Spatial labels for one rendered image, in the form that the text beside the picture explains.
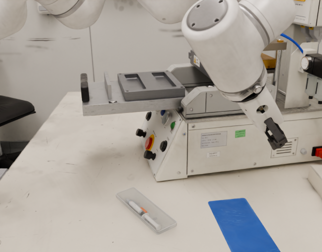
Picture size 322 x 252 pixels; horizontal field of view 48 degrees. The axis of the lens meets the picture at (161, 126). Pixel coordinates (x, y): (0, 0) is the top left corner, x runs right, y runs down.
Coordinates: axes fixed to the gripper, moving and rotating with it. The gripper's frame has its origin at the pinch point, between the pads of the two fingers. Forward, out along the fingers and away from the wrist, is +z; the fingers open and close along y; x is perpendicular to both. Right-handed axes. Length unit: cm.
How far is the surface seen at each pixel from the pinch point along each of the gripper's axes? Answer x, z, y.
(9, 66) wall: 112, 58, 195
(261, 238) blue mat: 13.6, 16.6, -12.6
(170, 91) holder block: 13.9, 5.9, 29.4
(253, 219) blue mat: 13.4, 19.7, -7.0
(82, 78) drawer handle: 33, -4, 43
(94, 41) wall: 51, 75, 182
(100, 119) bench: 47, 31, 64
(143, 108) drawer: 22.3, 4.3, 28.1
